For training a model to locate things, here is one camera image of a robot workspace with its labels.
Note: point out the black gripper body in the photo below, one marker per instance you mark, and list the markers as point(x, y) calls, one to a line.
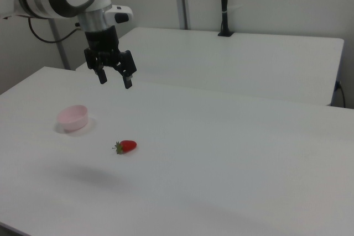
point(101, 42)

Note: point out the red strawberry with green leaves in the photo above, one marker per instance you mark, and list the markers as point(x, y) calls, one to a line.
point(128, 145)

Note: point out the white side table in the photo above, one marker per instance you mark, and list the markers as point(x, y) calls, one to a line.
point(235, 62)

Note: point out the pink plastic bowl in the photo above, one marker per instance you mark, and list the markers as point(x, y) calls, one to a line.
point(72, 121)

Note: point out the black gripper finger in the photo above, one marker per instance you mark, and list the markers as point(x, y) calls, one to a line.
point(127, 64)
point(102, 77)

